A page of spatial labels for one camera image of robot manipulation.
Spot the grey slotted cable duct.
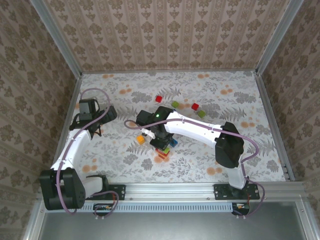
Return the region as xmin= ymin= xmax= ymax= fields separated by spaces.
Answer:
xmin=83 ymin=201 xmax=235 ymax=213

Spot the aluminium table edge rail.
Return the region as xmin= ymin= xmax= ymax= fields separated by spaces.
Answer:
xmin=47 ymin=74 xmax=83 ymax=183
xmin=81 ymin=68 xmax=257 ymax=75
xmin=253 ymin=71 xmax=297 ymax=182

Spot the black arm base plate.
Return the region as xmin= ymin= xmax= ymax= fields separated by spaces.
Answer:
xmin=213 ymin=183 xmax=261 ymax=201
xmin=86 ymin=184 xmax=127 ymax=201

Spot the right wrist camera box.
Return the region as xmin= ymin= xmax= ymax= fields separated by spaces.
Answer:
xmin=140 ymin=127 xmax=156 ymax=139

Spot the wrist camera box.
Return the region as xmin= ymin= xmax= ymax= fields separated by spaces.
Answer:
xmin=78 ymin=98 xmax=101 ymax=116
xmin=140 ymin=127 xmax=156 ymax=139

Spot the wide aluminium mounting rail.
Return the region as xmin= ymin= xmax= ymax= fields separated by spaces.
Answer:
xmin=37 ymin=181 xmax=307 ymax=201

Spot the small black electronics board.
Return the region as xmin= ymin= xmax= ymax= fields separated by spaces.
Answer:
xmin=92 ymin=202 xmax=114 ymax=217
xmin=231 ymin=202 xmax=251 ymax=216

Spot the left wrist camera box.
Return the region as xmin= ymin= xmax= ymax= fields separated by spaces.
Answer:
xmin=78 ymin=98 xmax=101 ymax=116

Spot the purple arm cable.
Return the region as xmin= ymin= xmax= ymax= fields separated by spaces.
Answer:
xmin=56 ymin=87 xmax=120 ymax=221
xmin=123 ymin=119 xmax=265 ymax=220

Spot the grey metal panel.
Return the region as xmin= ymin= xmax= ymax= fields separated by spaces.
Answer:
xmin=37 ymin=212 xmax=308 ymax=240

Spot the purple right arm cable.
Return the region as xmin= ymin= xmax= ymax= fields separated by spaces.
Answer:
xmin=123 ymin=119 xmax=265 ymax=220

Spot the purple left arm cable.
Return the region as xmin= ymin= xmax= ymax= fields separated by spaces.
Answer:
xmin=56 ymin=87 xmax=120 ymax=221

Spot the aluminium frame post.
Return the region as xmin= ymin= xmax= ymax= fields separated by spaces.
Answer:
xmin=29 ymin=0 xmax=83 ymax=80
xmin=254 ymin=0 xmax=305 ymax=76

